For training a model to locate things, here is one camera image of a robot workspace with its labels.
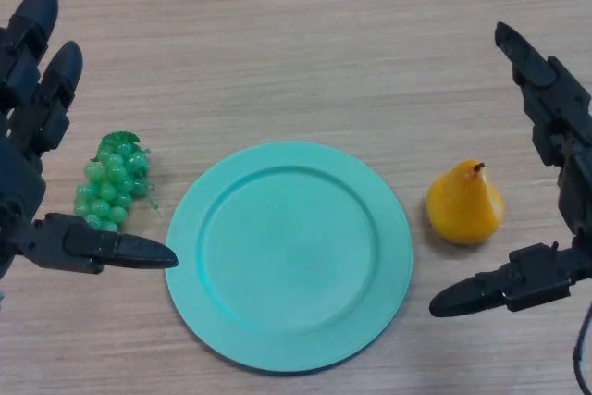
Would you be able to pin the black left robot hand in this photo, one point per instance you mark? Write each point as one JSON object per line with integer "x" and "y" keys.
{"x": 23, "y": 182}

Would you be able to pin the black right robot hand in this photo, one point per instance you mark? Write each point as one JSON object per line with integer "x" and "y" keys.
{"x": 573, "y": 127}

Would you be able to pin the yellow pear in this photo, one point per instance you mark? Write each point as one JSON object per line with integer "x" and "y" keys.
{"x": 464, "y": 207}

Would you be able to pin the green round plate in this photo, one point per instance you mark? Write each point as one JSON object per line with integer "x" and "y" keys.
{"x": 289, "y": 256}

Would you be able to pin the green grape bunch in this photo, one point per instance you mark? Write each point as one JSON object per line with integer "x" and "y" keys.
{"x": 111, "y": 182}

